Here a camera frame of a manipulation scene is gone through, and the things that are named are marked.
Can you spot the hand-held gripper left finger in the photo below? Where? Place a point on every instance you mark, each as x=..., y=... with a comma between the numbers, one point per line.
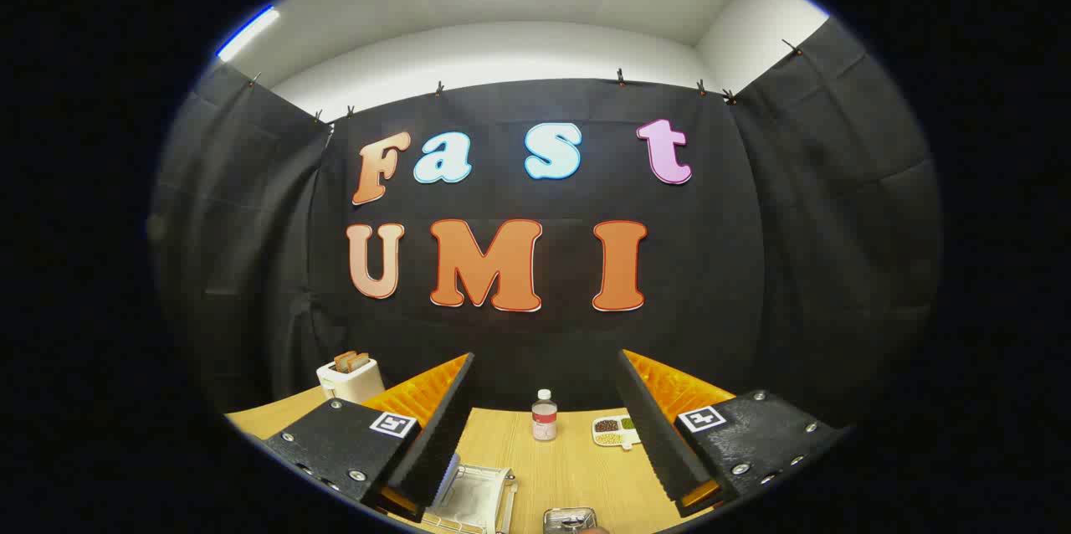
x=439, y=442

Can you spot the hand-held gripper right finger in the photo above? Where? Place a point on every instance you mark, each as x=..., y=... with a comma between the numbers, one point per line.
x=661, y=442

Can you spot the metal mesh basket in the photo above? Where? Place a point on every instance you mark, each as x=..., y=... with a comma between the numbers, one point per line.
x=569, y=517

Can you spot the white divided dish with beans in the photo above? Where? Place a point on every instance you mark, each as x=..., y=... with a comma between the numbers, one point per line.
x=611, y=432

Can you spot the white toaster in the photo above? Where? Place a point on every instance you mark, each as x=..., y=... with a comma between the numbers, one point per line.
x=356, y=387

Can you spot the clear plastic bottle red label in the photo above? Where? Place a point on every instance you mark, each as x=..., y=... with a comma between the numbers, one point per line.
x=545, y=421

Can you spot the brown toast slice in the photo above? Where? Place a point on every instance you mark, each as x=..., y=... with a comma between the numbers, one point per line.
x=343, y=363
x=360, y=361

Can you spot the black backdrop cloth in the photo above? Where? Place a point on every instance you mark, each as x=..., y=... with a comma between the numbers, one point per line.
x=719, y=266

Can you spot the ceiling light strip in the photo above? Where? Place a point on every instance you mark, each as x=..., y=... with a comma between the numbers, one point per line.
x=247, y=33

